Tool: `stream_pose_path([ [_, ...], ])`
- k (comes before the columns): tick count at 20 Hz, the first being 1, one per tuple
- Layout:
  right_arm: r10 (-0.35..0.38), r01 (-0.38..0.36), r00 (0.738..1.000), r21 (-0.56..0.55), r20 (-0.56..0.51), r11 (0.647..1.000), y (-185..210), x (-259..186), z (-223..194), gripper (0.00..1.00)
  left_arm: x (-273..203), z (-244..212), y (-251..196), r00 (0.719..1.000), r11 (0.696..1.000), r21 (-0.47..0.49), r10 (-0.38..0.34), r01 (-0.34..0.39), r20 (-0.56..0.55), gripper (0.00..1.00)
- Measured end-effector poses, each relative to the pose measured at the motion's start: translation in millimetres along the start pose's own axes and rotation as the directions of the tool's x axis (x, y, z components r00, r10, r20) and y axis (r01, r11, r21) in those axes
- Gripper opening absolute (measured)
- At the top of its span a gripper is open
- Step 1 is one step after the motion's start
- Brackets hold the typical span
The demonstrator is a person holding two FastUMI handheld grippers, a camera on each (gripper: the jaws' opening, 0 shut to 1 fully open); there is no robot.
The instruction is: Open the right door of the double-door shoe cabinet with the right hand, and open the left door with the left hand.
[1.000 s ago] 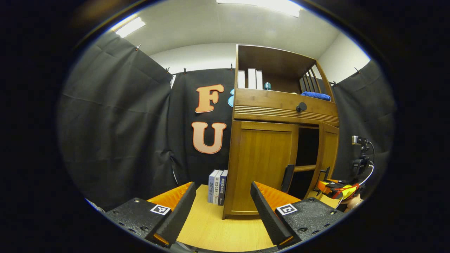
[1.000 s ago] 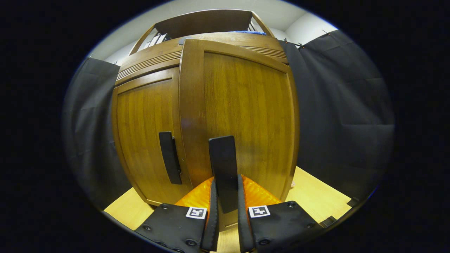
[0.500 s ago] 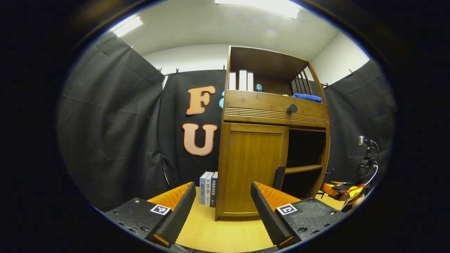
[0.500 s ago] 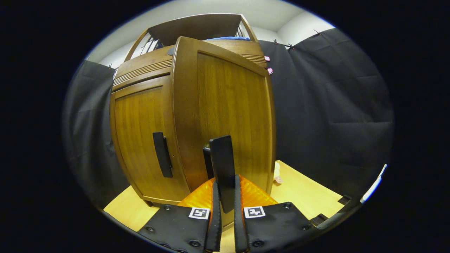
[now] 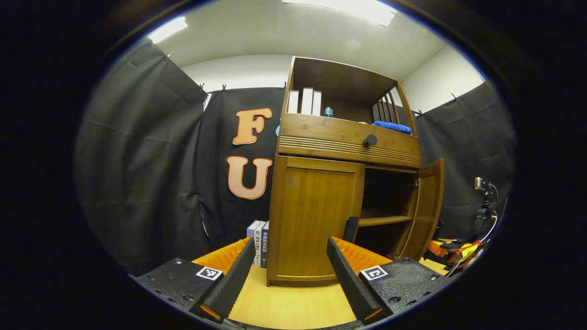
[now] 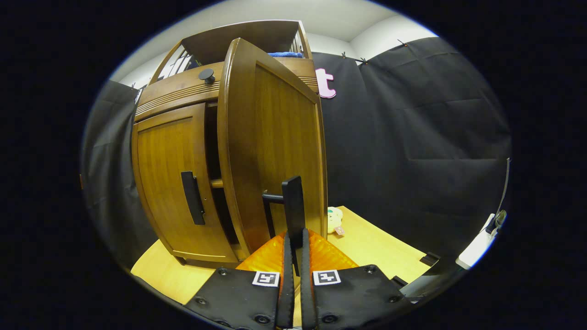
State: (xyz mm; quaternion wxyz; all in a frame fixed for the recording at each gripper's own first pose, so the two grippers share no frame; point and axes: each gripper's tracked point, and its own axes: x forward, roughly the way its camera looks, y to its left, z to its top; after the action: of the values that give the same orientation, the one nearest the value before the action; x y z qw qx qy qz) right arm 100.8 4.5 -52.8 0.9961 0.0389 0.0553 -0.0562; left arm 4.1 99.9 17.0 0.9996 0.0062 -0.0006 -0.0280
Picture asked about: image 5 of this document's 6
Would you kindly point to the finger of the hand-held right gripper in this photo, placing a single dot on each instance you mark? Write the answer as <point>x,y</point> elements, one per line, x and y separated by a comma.
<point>438,247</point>

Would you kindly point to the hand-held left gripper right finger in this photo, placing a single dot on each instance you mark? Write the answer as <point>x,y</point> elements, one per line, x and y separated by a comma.
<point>348,279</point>

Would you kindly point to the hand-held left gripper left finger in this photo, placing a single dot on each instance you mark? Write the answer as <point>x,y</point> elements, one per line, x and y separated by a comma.
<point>234,279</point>

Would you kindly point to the wooden shoe cabinet door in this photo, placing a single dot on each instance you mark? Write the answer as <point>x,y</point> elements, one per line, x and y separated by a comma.
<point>312,220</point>
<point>429,211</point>

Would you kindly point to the wooden double-door shoe cabinet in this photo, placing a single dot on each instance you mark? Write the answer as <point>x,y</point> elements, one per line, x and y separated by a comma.
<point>321,133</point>

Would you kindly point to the metal door hinge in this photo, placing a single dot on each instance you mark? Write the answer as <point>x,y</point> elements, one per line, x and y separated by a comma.
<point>395,255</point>
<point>415,184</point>

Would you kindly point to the wooden inner cabinet shelf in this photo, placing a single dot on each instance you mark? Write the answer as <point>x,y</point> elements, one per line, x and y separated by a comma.
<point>385,220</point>

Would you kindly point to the wooden cabinet drawer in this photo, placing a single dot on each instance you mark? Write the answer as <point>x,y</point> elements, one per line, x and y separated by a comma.
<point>321,135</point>

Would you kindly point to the white printed-spine book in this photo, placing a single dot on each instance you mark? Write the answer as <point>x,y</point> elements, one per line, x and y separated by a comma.
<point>258,247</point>

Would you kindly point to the blue printed-spine book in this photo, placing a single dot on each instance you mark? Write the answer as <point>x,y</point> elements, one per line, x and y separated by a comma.
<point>265,247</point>

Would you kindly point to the round black drawer knob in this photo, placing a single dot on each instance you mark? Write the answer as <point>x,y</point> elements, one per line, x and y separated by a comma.
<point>370,140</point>

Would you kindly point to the blue folded towel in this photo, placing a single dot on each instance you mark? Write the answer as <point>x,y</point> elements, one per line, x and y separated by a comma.
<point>392,127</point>

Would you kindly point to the small teal container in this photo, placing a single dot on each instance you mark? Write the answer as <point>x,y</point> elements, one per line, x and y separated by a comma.
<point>328,112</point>

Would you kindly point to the plain white book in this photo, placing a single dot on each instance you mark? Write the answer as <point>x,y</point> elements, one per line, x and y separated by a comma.
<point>317,103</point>
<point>292,101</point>
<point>307,101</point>

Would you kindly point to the black camera stand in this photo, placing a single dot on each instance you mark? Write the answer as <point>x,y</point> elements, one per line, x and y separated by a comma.
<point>484,206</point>

